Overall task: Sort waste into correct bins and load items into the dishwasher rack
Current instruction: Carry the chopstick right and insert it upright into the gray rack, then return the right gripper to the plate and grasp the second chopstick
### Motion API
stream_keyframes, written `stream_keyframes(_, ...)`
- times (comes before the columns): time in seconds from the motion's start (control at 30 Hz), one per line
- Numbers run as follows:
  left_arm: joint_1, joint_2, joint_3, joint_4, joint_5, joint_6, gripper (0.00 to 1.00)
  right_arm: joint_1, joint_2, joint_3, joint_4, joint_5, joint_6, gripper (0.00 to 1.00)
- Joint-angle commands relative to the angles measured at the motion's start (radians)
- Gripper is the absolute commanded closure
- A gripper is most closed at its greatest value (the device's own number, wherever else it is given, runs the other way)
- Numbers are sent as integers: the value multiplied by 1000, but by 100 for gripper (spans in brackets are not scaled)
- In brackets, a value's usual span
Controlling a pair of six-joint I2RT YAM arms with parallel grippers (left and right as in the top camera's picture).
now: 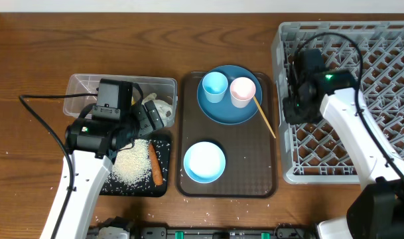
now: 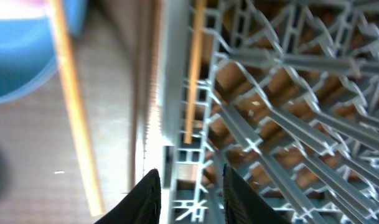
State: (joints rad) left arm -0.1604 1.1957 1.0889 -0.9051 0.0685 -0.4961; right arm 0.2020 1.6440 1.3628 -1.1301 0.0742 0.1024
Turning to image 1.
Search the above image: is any white napkin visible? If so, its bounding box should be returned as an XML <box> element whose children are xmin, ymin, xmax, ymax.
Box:
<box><xmin>142</xmin><ymin>93</ymin><xmax>173</xmax><ymax>127</ymax></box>

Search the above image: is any wooden chopstick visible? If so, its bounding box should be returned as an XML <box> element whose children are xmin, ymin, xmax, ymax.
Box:
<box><xmin>253</xmin><ymin>96</ymin><xmax>276</xmax><ymax>139</ymax></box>

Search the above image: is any white rice pile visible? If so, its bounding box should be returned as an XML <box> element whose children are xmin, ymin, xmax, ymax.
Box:
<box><xmin>109</xmin><ymin>139</ymin><xmax>151</xmax><ymax>186</ymax></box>

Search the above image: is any orange carrot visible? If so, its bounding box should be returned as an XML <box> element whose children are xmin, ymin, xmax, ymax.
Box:
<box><xmin>148</xmin><ymin>143</ymin><xmax>163</xmax><ymax>186</ymax></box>

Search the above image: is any light blue bowl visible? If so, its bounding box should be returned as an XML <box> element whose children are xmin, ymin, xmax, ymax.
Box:
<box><xmin>183</xmin><ymin>141</ymin><xmax>226</xmax><ymax>184</ymax></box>

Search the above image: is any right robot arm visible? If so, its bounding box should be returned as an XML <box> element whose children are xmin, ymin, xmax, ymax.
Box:
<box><xmin>283</xmin><ymin>49</ymin><xmax>404</xmax><ymax>238</ymax></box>

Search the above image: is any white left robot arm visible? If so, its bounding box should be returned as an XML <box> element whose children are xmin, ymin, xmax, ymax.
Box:
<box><xmin>41</xmin><ymin>78</ymin><xmax>164</xmax><ymax>238</ymax></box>

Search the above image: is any grey dishwasher rack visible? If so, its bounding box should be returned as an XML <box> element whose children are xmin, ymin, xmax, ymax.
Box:
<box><xmin>271</xmin><ymin>21</ymin><xmax>404</xmax><ymax>184</ymax></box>

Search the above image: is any clear plastic bin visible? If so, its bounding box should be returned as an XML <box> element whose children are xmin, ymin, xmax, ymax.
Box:
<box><xmin>66</xmin><ymin>74</ymin><xmax>178</xmax><ymax>127</ymax></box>

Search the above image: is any pink cup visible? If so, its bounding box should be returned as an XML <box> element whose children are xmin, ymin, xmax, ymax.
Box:
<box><xmin>230</xmin><ymin>77</ymin><xmax>256</xmax><ymax>108</ymax></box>

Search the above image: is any light blue cup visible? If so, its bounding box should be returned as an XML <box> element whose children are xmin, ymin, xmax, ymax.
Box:
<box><xmin>202</xmin><ymin>72</ymin><xmax>228</xmax><ymax>103</ymax></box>

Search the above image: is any dark blue plate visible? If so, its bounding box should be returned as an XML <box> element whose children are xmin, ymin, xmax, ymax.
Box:
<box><xmin>197</xmin><ymin>65</ymin><xmax>263</xmax><ymax>125</ymax></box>

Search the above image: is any black plastic tray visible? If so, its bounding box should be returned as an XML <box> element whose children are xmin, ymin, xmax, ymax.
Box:
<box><xmin>100</xmin><ymin>134</ymin><xmax>171</xmax><ymax>197</ymax></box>

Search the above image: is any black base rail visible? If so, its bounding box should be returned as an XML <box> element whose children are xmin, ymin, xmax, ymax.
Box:
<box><xmin>85</xmin><ymin>217</ymin><xmax>317</xmax><ymax>239</ymax></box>

